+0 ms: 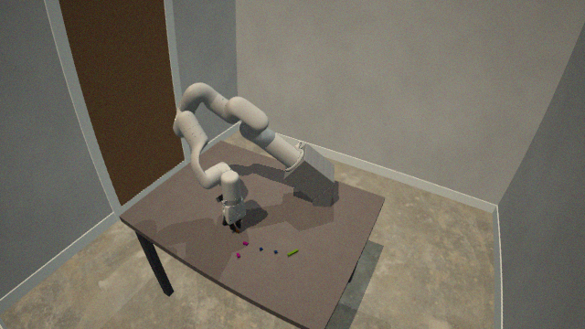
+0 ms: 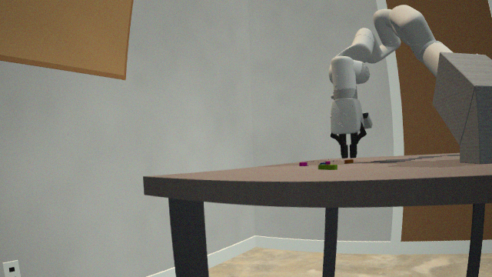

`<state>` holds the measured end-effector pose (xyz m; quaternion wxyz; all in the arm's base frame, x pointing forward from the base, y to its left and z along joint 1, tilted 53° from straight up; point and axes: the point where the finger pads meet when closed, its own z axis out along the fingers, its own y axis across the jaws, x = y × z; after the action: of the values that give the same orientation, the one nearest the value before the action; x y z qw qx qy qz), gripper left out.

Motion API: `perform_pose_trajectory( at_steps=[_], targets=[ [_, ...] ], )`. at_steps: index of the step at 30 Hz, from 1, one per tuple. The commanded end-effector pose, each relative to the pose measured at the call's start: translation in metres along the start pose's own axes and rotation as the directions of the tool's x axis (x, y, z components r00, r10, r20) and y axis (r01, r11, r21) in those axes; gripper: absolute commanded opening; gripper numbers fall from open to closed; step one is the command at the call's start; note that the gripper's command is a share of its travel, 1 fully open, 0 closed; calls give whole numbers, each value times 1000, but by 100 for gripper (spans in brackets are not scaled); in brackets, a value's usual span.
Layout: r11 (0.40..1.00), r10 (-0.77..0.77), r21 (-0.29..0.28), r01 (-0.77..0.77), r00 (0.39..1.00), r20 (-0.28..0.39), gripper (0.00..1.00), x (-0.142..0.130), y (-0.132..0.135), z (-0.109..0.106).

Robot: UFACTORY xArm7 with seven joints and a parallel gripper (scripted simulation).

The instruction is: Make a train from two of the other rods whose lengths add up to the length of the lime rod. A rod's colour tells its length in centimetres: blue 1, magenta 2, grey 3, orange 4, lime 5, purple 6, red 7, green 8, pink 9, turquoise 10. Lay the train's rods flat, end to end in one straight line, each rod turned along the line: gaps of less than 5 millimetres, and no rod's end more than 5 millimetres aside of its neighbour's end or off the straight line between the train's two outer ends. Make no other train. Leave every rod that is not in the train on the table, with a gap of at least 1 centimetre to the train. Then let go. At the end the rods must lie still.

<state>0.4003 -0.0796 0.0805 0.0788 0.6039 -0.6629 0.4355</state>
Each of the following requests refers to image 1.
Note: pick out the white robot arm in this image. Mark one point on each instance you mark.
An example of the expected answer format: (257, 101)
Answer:
(253, 127)

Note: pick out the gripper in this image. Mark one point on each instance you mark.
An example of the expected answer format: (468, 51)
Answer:
(233, 214)

